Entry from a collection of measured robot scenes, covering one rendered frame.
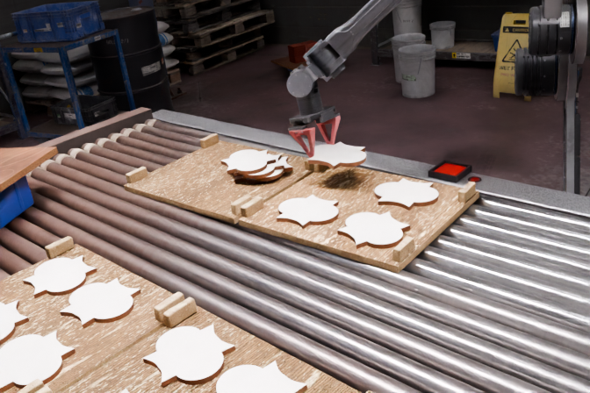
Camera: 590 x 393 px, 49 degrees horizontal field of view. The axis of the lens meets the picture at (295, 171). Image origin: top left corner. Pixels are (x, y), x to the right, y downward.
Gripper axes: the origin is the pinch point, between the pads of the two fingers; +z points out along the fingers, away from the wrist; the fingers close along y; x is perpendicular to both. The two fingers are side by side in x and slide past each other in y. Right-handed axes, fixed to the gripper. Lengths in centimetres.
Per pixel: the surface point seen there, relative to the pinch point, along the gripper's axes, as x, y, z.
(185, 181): 33.8, -16.4, 2.1
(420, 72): 172, 319, 35
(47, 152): 61, -36, -13
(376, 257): -28.7, -23.5, 15.0
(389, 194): -18.1, -1.4, 10.8
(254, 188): 14.2, -11.3, 5.8
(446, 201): -29.3, 3.1, 14.0
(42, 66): 453, 164, -41
